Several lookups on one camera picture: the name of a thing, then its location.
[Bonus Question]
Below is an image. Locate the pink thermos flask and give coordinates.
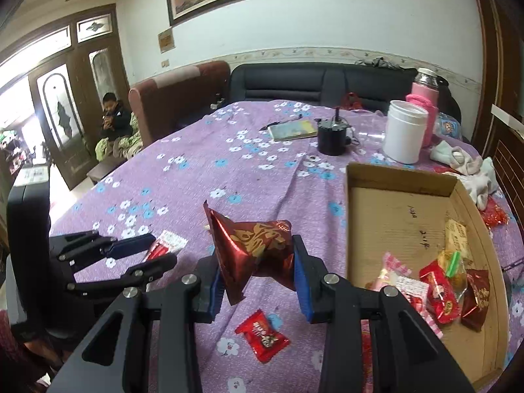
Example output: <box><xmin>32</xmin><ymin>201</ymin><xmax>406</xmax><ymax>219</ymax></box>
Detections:
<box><xmin>405</xmin><ymin>67</ymin><xmax>440</xmax><ymax>148</ymax></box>

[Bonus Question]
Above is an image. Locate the black leather sofa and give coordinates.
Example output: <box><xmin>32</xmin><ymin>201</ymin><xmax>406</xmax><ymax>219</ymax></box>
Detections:
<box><xmin>229</xmin><ymin>63</ymin><xmax>463</xmax><ymax>119</ymax></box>

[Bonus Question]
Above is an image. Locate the green snack packet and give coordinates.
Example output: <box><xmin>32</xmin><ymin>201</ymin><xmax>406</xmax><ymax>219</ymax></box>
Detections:
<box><xmin>437</xmin><ymin>250</ymin><xmax>468</xmax><ymax>295</ymax></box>

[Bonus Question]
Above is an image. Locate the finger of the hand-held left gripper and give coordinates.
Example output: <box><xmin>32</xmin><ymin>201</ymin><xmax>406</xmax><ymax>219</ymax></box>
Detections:
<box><xmin>65</xmin><ymin>254</ymin><xmax>178</xmax><ymax>299</ymax></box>
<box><xmin>49</xmin><ymin>231</ymin><xmax>157</xmax><ymax>273</ymax></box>

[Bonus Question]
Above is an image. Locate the thin notebook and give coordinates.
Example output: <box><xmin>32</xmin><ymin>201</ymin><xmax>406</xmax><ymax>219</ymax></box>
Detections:
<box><xmin>268</xmin><ymin>120</ymin><xmax>319</xmax><ymax>142</ymax></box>

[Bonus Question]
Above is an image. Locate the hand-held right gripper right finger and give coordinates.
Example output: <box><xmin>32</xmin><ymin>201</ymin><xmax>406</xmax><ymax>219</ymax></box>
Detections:
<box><xmin>292</xmin><ymin>235</ymin><xmax>476</xmax><ymax>393</ymax></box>

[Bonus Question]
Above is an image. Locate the pink checkered snack packet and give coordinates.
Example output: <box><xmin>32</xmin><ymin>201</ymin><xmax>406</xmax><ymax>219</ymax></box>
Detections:
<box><xmin>365</xmin><ymin>253</ymin><xmax>412</xmax><ymax>291</ymax></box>

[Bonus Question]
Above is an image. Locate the rolled white sock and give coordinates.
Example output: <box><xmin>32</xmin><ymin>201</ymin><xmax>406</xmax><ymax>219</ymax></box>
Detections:
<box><xmin>448</xmin><ymin>147</ymin><xmax>481</xmax><ymax>175</ymax></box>

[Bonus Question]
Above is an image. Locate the small red candy packet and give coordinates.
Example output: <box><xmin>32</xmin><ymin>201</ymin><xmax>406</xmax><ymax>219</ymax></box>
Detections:
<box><xmin>234</xmin><ymin>309</ymin><xmax>290</xmax><ymax>364</ymax></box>

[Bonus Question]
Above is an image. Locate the child in dark jacket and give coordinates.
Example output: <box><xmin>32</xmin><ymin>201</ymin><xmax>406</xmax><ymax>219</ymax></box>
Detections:
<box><xmin>95</xmin><ymin>115</ymin><xmax>144</xmax><ymax>161</ymax></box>

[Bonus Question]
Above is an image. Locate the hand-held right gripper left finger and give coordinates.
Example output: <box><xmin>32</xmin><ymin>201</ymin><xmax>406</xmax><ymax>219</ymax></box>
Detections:
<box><xmin>49</xmin><ymin>256</ymin><xmax>224</xmax><ymax>393</ymax></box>

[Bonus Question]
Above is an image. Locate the yellow snack packet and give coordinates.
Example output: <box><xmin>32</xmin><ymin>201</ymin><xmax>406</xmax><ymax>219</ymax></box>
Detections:
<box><xmin>443</xmin><ymin>219</ymin><xmax>469</xmax><ymax>260</ymax></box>

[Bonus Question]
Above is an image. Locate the small black motor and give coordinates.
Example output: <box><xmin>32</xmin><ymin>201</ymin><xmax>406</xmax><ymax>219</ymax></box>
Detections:
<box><xmin>317</xmin><ymin>107</ymin><xmax>353</xmax><ymax>156</ymax></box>

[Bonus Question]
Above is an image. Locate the cardboard box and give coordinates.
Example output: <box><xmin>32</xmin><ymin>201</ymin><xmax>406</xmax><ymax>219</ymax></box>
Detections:
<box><xmin>345</xmin><ymin>162</ymin><xmax>510</xmax><ymax>393</ymax></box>

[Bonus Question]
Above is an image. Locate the blue snack bag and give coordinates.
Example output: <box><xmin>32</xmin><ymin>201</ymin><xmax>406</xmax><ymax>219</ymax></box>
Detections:
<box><xmin>436</xmin><ymin>115</ymin><xmax>461</xmax><ymax>138</ymax></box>

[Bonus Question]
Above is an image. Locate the small wall plaque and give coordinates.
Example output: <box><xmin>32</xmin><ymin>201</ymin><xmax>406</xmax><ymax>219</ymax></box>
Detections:
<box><xmin>158</xmin><ymin>28</ymin><xmax>175</xmax><ymax>53</ymax></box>

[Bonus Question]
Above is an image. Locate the brown armchair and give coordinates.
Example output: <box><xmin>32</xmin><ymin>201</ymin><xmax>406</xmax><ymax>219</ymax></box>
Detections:
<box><xmin>129</xmin><ymin>61</ymin><xmax>231</xmax><ymax>146</ymax></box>

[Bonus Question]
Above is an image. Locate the purple floral tablecloth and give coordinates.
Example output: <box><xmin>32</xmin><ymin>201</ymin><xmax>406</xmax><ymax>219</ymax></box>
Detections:
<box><xmin>39</xmin><ymin>99</ymin><xmax>516</xmax><ymax>393</ymax></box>

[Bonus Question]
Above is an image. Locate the person's left forearm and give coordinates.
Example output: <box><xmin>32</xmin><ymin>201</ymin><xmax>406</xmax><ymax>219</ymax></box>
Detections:
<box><xmin>0</xmin><ymin>309</ymin><xmax>56</xmax><ymax>393</ymax></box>

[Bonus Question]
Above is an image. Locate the wooden counter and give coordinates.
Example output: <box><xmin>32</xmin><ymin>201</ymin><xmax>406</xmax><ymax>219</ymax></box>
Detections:
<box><xmin>469</xmin><ymin>0</ymin><xmax>524</xmax><ymax>197</ymax></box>

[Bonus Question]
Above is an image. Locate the white plastic jar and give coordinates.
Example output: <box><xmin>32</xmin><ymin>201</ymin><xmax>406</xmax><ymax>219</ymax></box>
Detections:
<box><xmin>383</xmin><ymin>99</ymin><xmax>428</xmax><ymax>164</ymax></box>

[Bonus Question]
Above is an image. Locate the wooden glass door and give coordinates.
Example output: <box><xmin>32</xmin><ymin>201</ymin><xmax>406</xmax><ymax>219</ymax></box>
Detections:
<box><xmin>0</xmin><ymin>4</ymin><xmax>127</xmax><ymax>191</ymax></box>

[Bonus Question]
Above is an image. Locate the red cellophane wrapper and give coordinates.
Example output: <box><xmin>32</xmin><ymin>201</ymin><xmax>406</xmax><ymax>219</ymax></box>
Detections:
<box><xmin>481</xmin><ymin>200</ymin><xmax>508</xmax><ymax>228</ymax></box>

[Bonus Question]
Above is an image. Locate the red bag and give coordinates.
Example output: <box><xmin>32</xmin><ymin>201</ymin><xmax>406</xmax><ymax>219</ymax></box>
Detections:
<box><xmin>341</xmin><ymin>92</ymin><xmax>366</xmax><ymax>111</ymax></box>

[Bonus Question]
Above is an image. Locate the dark red snack packet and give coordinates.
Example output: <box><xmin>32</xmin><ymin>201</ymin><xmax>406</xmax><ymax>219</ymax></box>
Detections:
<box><xmin>203</xmin><ymin>200</ymin><xmax>296</xmax><ymax>306</ymax></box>
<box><xmin>460</xmin><ymin>269</ymin><xmax>491</xmax><ymax>332</ymax></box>

